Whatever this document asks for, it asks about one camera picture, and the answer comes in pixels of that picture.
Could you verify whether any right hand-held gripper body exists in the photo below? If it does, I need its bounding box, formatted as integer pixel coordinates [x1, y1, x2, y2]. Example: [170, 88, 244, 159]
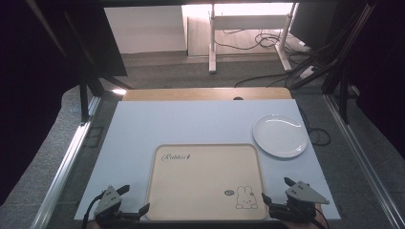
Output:
[269, 180, 330, 224]

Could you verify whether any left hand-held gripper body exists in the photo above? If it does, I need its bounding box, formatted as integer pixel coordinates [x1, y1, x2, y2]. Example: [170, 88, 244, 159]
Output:
[94, 185, 141, 229]

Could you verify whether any person's right hand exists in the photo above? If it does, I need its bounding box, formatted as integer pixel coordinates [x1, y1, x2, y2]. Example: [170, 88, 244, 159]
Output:
[281, 205, 325, 229]

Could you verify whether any white round plate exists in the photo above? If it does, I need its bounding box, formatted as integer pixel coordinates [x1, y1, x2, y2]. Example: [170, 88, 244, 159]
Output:
[252, 114, 309, 159]

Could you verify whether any beige tray with rabbit print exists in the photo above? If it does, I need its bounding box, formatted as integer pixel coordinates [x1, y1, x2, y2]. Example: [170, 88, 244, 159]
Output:
[145, 143, 269, 221]

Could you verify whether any white table mat board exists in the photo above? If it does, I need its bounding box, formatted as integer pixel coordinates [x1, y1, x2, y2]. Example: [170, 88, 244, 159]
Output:
[74, 98, 342, 221]

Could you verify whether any black metal stand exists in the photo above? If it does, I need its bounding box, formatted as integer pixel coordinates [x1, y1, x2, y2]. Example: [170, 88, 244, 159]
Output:
[25, 0, 136, 124]
[290, 0, 377, 125]

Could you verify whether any white power strip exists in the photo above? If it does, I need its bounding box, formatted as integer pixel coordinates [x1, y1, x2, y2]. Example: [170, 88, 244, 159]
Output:
[299, 65, 318, 80]

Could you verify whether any wooden table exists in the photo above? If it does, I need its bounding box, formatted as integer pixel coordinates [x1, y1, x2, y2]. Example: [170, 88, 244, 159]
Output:
[122, 87, 293, 102]

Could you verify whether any dark curtain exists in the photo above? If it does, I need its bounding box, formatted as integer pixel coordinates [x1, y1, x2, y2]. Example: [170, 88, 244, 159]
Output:
[347, 0, 405, 157]
[0, 0, 82, 205]

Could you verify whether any black monitor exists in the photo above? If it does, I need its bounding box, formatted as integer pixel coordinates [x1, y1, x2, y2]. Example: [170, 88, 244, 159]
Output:
[289, 2, 338, 51]

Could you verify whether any white cabinet panel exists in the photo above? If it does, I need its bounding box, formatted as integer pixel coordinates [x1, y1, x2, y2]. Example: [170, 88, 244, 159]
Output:
[104, 5, 187, 54]

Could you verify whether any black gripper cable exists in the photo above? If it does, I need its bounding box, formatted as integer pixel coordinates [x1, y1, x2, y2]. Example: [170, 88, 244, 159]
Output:
[80, 190, 106, 229]
[314, 206, 330, 229]

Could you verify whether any looped black cable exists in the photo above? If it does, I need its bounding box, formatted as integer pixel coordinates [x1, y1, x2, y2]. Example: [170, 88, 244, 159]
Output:
[299, 106, 332, 148]

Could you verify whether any aluminium rail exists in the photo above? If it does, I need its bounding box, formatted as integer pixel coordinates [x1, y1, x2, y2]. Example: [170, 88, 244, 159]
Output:
[323, 94, 405, 229]
[30, 94, 103, 229]

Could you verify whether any black floor cable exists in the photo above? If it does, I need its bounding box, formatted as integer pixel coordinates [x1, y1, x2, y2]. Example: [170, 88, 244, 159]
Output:
[234, 72, 301, 89]

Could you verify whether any black cable tangle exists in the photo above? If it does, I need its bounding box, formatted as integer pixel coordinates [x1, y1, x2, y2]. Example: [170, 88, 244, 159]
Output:
[213, 29, 308, 52]

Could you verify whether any white desk frame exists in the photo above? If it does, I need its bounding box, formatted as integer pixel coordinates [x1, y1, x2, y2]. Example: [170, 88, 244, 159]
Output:
[208, 3, 298, 74]

